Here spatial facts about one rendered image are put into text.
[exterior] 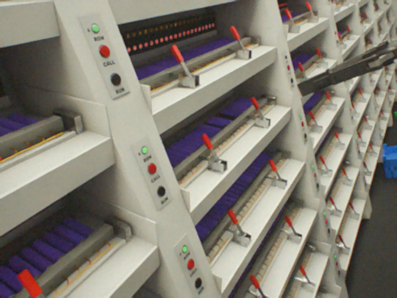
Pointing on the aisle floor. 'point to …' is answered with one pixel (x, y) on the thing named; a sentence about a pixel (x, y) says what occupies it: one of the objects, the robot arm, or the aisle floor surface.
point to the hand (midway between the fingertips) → (315, 83)
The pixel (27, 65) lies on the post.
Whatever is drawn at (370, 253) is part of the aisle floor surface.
